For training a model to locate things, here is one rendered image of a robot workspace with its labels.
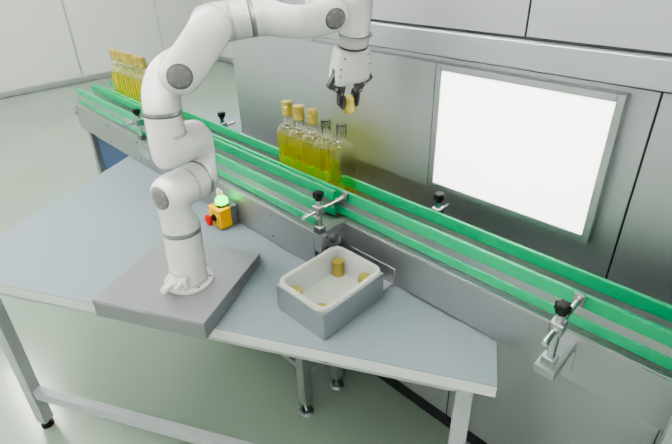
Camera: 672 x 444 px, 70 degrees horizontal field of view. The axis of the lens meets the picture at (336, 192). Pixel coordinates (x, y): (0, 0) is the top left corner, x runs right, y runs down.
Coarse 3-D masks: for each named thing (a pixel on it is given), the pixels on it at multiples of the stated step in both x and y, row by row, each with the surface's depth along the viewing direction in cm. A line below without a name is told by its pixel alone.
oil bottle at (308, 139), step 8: (304, 136) 142; (312, 136) 140; (304, 144) 143; (312, 144) 140; (304, 152) 144; (312, 152) 141; (304, 160) 145; (312, 160) 143; (304, 168) 147; (312, 168) 144
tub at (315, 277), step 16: (320, 256) 129; (336, 256) 133; (352, 256) 129; (304, 272) 126; (320, 272) 130; (352, 272) 131; (368, 272) 126; (288, 288) 117; (304, 288) 127; (320, 288) 128; (336, 288) 128; (352, 288) 117; (336, 304) 112
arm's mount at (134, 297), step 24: (144, 264) 135; (216, 264) 135; (240, 264) 135; (120, 288) 125; (144, 288) 125; (216, 288) 125; (240, 288) 130; (96, 312) 123; (120, 312) 120; (144, 312) 117; (168, 312) 116; (192, 312) 116; (216, 312) 118
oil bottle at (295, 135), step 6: (294, 132) 144; (300, 132) 144; (288, 138) 147; (294, 138) 145; (300, 138) 144; (294, 144) 146; (300, 144) 144; (294, 150) 147; (300, 150) 145; (294, 156) 148; (300, 156) 146; (294, 162) 149; (300, 162) 147; (300, 168) 148
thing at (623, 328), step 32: (384, 224) 129; (416, 224) 120; (448, 256) 116; (480, 256) 109; (512, 288) 106; (544, 288) 100; (576, 320) 97; (608, 320) 93; (640, 320) 88; (640, 352) 90
